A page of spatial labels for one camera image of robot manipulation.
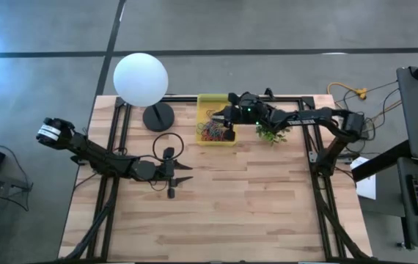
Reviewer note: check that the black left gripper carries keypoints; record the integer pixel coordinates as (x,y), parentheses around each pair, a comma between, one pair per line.
(150,169)

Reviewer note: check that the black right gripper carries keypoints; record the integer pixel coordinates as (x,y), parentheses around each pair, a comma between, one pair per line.
(247,110)

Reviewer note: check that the red rubber band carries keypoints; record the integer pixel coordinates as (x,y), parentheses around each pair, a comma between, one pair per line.
(212,135)

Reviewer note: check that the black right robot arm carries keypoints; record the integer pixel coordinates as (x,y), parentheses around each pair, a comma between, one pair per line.
(315,119)

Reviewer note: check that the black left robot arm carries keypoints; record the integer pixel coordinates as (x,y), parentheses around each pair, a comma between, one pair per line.
(91,152)

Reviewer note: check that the yellow translucent plastic bin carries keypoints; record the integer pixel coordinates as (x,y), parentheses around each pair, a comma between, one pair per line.
(209,106)

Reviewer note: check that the green potted plant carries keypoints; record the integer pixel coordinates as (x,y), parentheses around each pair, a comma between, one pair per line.
(271,133)

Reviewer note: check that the black clamp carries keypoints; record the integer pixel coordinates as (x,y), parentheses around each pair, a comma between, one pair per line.
(268,93)

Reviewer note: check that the white globe table lamp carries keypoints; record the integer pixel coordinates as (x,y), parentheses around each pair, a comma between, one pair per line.
(139,78)

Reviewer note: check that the white paper sheet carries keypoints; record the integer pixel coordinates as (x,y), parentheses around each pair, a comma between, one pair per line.
(368,187)

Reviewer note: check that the dark grey side stand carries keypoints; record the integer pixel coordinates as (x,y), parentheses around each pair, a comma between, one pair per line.
(0,179)

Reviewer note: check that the black aluminium frame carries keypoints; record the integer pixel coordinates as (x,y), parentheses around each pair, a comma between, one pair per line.
(179,99)

